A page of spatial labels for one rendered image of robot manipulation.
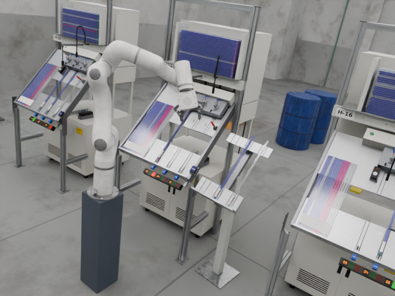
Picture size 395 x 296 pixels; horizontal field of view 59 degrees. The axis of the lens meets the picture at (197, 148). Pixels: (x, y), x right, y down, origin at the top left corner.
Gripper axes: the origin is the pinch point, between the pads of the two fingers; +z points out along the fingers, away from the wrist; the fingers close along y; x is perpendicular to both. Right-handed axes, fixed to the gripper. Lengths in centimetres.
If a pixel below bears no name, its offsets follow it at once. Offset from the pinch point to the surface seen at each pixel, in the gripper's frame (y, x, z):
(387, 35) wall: 520, 852, -272
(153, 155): -39, 77, 11
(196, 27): 8, 95, -88
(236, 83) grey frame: 31, 75, -32
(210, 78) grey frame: 12, 84, -42
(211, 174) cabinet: 1, 96, 32
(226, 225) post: 7, 66, 69
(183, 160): -16, 69, 19
